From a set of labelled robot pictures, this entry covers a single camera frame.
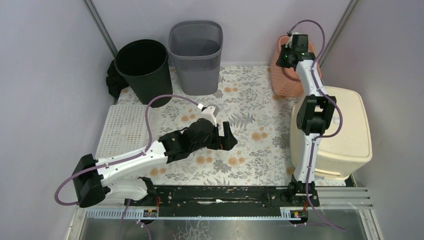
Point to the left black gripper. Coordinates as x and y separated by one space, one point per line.
219 135

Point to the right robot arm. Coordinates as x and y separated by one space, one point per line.
313 116

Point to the white perforated plastic basket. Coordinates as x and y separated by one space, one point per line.
127 128

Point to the cream plastic laundry basket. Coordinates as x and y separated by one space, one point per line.
343 154

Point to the floral patterned table mat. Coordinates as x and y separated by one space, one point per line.
259 119

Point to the aluminium frame rail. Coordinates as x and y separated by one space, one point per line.
330 198

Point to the black cloth in corner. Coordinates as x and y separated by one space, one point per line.
114 81

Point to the pink perforated plastic basket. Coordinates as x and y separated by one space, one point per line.
285 81

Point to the black round waste bin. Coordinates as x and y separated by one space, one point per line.
144 64

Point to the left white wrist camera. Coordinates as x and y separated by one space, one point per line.
209 113

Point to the grey ribbed waste bin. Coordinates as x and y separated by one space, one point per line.
196 48

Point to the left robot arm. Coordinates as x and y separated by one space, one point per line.
104 178

